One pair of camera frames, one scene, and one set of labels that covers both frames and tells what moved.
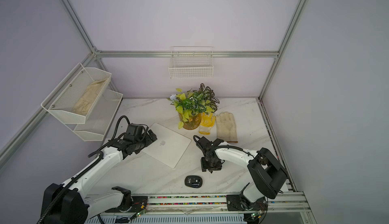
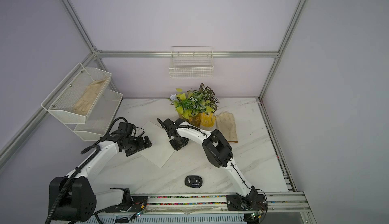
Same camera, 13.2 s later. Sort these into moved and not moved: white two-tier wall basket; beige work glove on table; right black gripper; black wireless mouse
Moved: right black gripper
Not moved: black wireless mouse; beige work glove on table; white two-tier wall basket
